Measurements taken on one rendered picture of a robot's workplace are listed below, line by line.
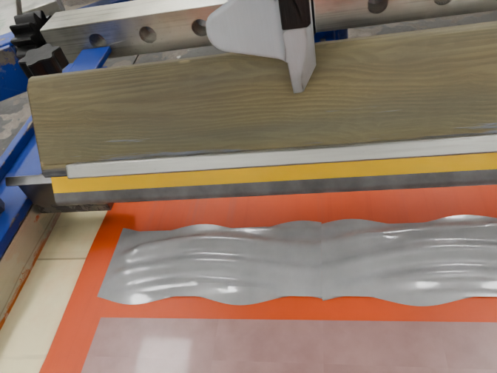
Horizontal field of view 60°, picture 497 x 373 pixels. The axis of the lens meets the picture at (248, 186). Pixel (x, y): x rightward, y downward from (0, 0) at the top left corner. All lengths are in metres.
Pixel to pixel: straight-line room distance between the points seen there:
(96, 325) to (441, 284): 0.25
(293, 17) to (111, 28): 0.38
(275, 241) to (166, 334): 0.11
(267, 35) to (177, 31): 0.31
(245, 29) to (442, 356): 0.23
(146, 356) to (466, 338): 0.21
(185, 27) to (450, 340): 0.43
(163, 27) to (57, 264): 0.30
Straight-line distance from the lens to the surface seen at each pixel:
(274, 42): 0.25
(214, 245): 0.36
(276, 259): 0.34
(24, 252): 0.42
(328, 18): 0.53
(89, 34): 0.60
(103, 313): 0.37
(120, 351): 0.34
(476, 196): 0.39
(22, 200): 0.42
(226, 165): 0.28
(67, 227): 0.44
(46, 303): 0.40
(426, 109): 0.29
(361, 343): 0.31
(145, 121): 0.31
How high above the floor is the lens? 1.24
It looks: 45 degrees down
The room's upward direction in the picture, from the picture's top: 15 degrees counter-clockwise
